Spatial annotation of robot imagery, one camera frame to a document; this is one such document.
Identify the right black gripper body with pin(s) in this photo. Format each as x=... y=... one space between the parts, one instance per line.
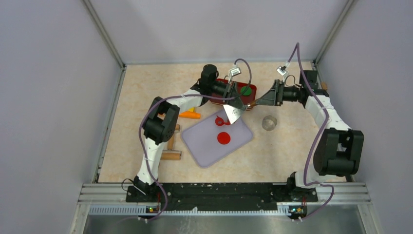
x=290 y=93

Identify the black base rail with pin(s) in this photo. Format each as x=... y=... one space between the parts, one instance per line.
x=226 y=197

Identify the red dough lump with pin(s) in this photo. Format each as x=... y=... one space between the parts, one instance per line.
x=219 y=121

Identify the wooden dough roller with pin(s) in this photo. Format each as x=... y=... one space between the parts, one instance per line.
x=170 y=153

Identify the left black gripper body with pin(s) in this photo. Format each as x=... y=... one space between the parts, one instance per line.
x=218 y=88

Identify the metal scraper wooden handle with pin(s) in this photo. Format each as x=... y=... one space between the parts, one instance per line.
x=234 y=113

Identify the dark red lacquer tray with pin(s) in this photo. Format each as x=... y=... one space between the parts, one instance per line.
x=245 y=99

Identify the metal ring cutter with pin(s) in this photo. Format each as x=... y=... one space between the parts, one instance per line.
x=269 y=123

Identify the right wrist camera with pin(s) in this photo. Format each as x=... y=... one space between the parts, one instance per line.
x=282 y=70

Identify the lavender plastic tray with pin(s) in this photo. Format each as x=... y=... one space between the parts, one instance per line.
x=201 y=139

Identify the green round disc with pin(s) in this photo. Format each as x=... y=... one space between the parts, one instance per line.
x=246 y=91

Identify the red round dough wrapper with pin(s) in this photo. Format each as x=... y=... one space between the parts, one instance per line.
x=223 y=138

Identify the orange plastic rolling pin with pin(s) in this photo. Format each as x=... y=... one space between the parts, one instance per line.
x=191 y=115

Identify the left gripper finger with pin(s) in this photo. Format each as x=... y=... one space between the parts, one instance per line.
x=227 y=96
x=236 y=102

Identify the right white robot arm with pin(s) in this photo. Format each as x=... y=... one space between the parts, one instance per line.
x=336 y=150

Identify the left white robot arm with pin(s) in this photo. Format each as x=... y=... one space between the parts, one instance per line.
x=158 y=124

